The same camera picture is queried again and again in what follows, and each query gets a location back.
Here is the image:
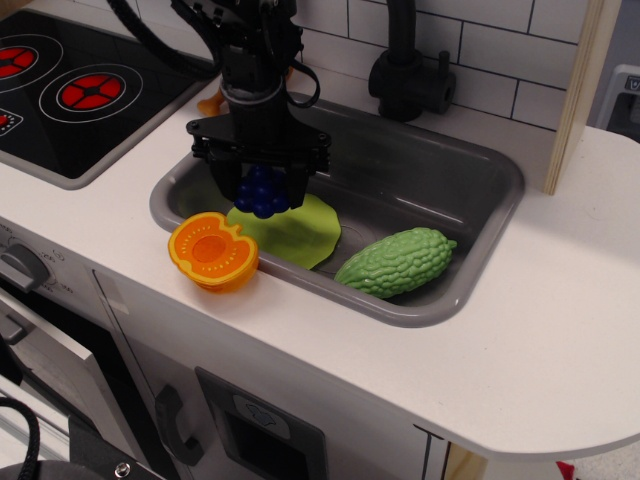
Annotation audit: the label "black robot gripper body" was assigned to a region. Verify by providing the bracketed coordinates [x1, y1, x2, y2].
[186, 94, 331, 173]

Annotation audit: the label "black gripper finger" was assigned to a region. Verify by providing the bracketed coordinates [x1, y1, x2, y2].
[285, 167, 310, 209]
[208, 157, 243, 200]

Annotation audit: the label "blue toy blueberries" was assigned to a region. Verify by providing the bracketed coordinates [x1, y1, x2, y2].
[234, 165, 290, 219]

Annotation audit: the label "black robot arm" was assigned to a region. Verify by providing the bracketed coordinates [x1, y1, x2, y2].
[109, 1, 331, 219]

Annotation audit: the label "light green plastic plate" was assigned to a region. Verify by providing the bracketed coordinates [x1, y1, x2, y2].
[227, 194, 342, 270]

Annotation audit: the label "brown toy chicken drumstick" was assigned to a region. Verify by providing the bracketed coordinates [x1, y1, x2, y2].
[197, 67, 294, 117]

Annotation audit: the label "orange toy pumpkin half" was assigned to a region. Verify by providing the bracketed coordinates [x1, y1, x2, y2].
[168, 212, 259, 293]

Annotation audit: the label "green toy bitter melon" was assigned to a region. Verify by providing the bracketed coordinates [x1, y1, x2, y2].
[334, 227, 458, 299]

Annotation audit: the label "black toy faucet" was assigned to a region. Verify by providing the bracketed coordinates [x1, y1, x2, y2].
[368, 1, 457, 122]

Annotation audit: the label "black toy stove top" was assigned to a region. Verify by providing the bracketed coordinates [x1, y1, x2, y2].
[1, 10, 204, 190]

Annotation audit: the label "grey oven knob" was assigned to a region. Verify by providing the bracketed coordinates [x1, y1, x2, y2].
[1, 244, 50, 293]

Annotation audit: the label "grey oven door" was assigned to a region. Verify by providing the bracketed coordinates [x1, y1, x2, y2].
[1, 291, 142, 458]

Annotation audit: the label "grey dishwasher panel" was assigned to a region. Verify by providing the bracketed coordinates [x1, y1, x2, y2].
[195, 367, 329, 479]

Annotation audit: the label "grey appliance in background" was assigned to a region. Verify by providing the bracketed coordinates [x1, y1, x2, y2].
[595, 64, 639, 142]

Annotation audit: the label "grey cabinet door handle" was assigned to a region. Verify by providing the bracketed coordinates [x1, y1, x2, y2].
[154, 384, 204, 467]

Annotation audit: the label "light wooden side post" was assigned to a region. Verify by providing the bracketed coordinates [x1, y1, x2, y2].
[542, 0, 622, 196]

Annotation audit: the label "black braided cable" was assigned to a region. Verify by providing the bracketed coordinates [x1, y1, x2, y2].
[0, 397, 42, 479]

